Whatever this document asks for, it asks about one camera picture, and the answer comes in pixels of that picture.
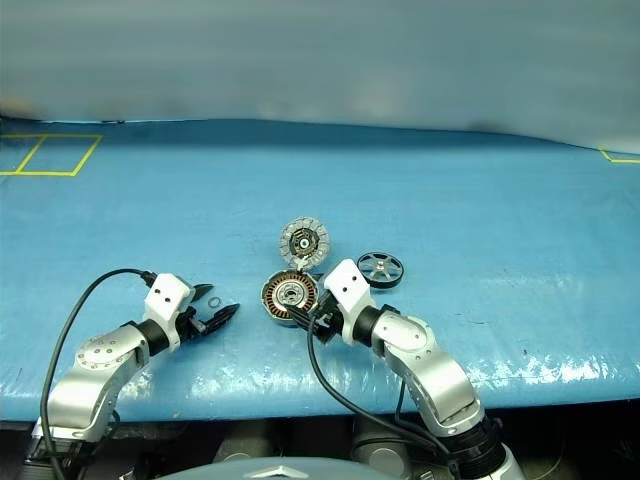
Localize round motor housing copper windings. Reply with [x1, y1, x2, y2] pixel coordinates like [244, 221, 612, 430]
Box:
[259, 268, 321, 329]

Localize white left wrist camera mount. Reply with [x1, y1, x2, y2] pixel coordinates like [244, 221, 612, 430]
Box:
[143, 272, 197, 352]

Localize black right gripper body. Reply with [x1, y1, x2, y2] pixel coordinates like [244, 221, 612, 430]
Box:
[302, 290, 347, 347]

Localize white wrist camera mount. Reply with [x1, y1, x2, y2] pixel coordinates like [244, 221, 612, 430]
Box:
[143, 272, 197, 352]
[323, 258, 377, 347]

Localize grey robot torso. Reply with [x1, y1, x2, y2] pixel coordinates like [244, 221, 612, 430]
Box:
[182, 453, 384, 480]

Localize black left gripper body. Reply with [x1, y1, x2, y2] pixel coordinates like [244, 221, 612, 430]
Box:
[177, 298, 210, 346]

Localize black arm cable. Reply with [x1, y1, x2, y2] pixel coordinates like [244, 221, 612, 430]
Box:
[38, 268, 162, 480]
[305, 313, 461, 480]

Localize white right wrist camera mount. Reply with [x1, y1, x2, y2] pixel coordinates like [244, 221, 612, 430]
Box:
[323, 258, 377, 347]

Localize grey rounded shape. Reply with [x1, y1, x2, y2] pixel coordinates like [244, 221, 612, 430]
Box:
[348, 427, 417, 477]
[213, 436, 282, 467]

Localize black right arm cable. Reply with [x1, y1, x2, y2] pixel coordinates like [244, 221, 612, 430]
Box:
[305, 313, 461, 480]

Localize black spoked rotor wheel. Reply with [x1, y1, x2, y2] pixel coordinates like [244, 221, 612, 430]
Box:
[357, 251, 404, 289]

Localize round silver motor lid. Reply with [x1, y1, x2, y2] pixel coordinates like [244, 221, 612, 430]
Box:
[278, 214, 330, 272]

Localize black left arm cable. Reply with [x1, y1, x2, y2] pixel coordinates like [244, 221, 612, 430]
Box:
[38, 268, 162, 480]

